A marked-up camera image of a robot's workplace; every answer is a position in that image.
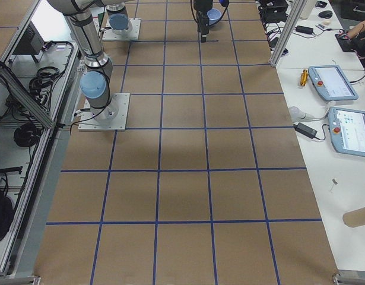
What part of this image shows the upper teach pendant tablet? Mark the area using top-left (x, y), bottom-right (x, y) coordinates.
top-left (308, 65), bottom-right (358, 102)

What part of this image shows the blue ceramic bowl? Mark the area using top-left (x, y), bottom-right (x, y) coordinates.
top-left (207, 8), bottom-right (222, 25)

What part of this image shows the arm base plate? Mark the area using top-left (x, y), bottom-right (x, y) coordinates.
top-left (78, 93), bottom-right (130, 131)
top-left (101, 18), bottom-right (141, 41)

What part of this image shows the teach pendant tablet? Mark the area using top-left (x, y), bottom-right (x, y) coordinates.
top-left (328, 107), bottom-right (365, 157)
top-left (308, 65), bottom-right (358, 102)

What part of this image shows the aluminium frame post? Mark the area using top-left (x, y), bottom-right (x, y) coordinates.
top-left (269, 0), bottom-right (307, 67)

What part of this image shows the black power adapter brick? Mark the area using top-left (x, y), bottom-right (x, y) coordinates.
top-left (293, 122), bottom-right (317, 139)

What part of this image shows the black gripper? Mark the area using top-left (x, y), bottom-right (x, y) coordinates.
top-left (193, 0), bottom-right (213, 43)

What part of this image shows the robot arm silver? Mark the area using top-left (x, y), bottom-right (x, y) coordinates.
top-left (48, 1), bottom-right (125, 124)
top-left (106, 0), bottom-right (213, 43)

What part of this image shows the gold metal cylinder tool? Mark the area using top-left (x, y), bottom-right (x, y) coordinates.
top-left (300, 69), bottom-right (308, 87)

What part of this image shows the lower teach pendant tablet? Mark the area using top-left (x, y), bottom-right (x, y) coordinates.
top-left (328, 107), bottom-right (365, 157)

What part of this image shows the coiled black cable bundle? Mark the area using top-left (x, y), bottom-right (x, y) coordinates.
top-left (13, 121), bottom-right (41, 148)

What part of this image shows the white light bulb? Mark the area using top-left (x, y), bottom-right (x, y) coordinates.
top-left (288, 106), bottom-right (314, 122)

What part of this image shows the black computer mouse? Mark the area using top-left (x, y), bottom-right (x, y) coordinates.
top-left (318, 10), bottom-right (333, 19)

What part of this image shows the cardboard tube roll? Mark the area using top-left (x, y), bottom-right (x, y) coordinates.
top-left (342, 207), bottom-right (365, 228)

